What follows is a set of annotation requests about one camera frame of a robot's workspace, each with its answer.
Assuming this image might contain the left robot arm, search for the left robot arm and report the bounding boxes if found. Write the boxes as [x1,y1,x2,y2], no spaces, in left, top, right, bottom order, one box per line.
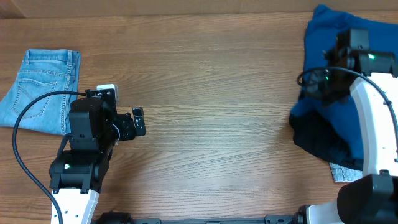
[49,86,146,223]

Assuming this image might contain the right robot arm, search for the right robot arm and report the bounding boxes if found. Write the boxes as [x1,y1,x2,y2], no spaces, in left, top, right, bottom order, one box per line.
[292,29,397,223]

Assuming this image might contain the dark navy shirt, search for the dark navy shirt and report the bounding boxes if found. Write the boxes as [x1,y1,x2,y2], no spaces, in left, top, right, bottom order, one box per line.
[289,111,363,171]

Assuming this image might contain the light grey denim garment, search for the light grey denim garment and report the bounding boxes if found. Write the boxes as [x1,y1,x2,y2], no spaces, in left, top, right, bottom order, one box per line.
[330,163,363,182]

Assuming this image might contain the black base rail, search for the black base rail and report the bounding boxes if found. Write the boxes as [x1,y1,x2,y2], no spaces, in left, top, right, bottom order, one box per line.
[91,212,303,224]

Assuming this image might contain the blue polo shirt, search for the blue polo shirt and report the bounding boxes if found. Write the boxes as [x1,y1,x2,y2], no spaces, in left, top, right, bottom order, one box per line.
[289,4,398,162]

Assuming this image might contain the folded light blue jeans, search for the folded light blue jeans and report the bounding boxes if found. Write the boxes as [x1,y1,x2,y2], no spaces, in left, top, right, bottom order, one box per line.
[1,49,81,135]

